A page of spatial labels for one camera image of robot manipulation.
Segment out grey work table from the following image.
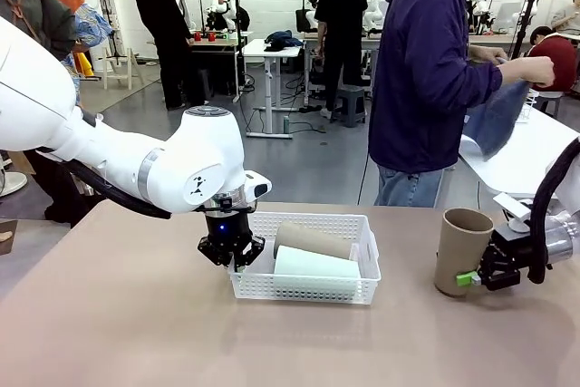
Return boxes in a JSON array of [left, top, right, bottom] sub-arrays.
[[188, 29, 255, 103]]

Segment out person in red sweater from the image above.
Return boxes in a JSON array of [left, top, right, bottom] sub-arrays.
[[527, 24, 579, 90]]

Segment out person's right forearm navy sleeve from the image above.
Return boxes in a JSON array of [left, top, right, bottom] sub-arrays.
[[446, 58, 506, 110]]

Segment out dark blue garment pile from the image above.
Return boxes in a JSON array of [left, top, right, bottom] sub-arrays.
[[263, 29, 305, 53]]

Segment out person in orange patterned clothes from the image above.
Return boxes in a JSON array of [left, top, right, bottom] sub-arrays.
[[20, 0, 114, 89]]

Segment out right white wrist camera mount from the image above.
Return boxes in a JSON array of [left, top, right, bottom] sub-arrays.
[[492, 191, 534, 233]]

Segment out brown paper cup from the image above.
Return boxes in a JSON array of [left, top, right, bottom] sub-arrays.
[[273, 220, 355, 262], [433, 207, 496, 299]]

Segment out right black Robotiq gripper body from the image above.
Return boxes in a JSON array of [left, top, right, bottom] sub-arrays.
[[488, 227, 551, 271]]

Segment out blue cleaning cloth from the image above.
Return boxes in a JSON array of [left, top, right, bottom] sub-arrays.
[[464, 80, 532, 162]]

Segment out arm black cable sleeve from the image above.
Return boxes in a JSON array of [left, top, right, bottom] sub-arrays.
[[527, 136, 580, 285], [40, 150, 174, 220]]

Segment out left arm black cable sleeve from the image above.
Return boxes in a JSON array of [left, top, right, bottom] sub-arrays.
[[40, 150, 174, 220]]

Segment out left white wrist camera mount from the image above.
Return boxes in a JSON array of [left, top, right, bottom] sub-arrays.
[[243, 170, 274, 202]]

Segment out white perforated plastic basket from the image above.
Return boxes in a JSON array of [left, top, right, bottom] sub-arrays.
[[227, 212, 382, 306]]

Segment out white height-adjustable desk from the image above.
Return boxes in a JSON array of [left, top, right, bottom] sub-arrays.
[[242, 37, 305, 140]]

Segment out white wooden step stool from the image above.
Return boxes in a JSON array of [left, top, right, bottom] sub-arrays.
[[98, 45, 144, 92]]

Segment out navy hooded jacket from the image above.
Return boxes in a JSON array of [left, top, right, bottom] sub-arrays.
[[367, 0, 505, 175]]

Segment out person in grey sweater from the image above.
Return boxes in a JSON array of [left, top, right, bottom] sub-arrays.
[[549, 0, 580, 37]]

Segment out blue jeans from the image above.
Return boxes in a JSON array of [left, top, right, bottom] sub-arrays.
[[373, 163, 446, 208]]

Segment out grey plastic stool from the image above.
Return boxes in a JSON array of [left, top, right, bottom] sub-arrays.
[[330, 83, 368, 130], [534, 90, 566, 119]]

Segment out long white work table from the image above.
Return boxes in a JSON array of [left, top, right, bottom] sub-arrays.
[[300, 32, 382, 107]]

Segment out person in black clothes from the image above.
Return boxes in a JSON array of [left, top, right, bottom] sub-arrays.
[[134, 0, 208, 111]]

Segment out black light stand pole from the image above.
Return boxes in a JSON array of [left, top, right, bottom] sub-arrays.
[[229, 0, 245, 103]]

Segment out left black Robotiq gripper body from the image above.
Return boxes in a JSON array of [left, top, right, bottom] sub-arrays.
[[202, 209, 255, 266]]

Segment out white side table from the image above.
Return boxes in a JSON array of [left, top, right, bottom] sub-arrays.
[[457, 103, 580, 200]]

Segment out pale mint cup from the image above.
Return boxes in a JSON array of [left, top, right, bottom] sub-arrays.
[[273, 245, 363, 280]]

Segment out person in olive vest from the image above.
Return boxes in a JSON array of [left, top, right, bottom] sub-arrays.
[[0, 0, 79, 225]]

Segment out right arm black cable sleeve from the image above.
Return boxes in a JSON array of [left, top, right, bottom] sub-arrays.
[[527, 136, 580, 285]]

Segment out person's left hand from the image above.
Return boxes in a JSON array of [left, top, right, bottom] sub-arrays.
[[467, 44, 510, 65]]

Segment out white round fan base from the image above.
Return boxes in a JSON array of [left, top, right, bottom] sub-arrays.
[[0, 170, 29, 198]]

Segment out thin black hanging cable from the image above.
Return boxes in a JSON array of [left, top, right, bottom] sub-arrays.
[[357, 150, 371, 206]]

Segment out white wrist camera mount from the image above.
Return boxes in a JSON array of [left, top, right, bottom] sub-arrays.
[[243, 170, 274, 202], [492, 191, 534, 233]]

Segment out black tripod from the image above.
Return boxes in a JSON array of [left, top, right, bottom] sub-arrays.
[[508, 0, 543, 61]]

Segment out person in black t-shirt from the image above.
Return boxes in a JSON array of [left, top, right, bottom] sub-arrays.
[[313, 0, 370, 120]]

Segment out person's right hand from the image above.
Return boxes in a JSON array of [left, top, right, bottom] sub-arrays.
[[497, 55, 557, 90]]

